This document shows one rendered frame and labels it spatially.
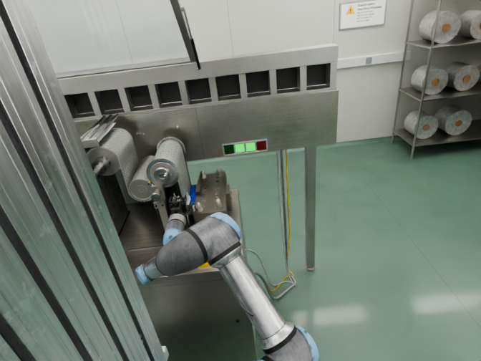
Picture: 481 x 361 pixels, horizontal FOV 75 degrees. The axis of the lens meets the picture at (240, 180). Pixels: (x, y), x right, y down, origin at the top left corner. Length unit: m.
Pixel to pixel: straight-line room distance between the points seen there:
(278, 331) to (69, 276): 0.71
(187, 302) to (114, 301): 1.16
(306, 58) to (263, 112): 0.33
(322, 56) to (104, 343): 1.51
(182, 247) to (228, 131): 0.93
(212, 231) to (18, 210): 0.68
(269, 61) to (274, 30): 2.35
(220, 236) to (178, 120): 0.91
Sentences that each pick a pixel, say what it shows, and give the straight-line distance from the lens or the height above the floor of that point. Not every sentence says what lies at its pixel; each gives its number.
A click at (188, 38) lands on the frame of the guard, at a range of 1.51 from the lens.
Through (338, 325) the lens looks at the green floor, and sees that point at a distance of 2.34.
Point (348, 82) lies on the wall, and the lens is 4.31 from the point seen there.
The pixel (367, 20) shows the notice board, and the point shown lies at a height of 1.53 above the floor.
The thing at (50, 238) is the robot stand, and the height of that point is 1.72.
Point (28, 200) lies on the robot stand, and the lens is 0.33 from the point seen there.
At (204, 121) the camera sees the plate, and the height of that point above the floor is 1.36.
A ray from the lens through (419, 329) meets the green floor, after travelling 2.44.
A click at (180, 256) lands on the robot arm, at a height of 1.29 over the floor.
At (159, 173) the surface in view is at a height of 1.26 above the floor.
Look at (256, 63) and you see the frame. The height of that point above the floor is 1.62.
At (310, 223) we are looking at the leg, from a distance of 2.31.
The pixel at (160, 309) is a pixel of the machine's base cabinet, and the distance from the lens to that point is 1.66.
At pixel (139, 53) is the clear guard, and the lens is 1.63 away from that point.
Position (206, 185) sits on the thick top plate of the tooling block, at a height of 1.03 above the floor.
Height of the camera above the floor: 1.89
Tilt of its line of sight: 30 degrees down
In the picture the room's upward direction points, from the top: 7 degrees counter-clockwise
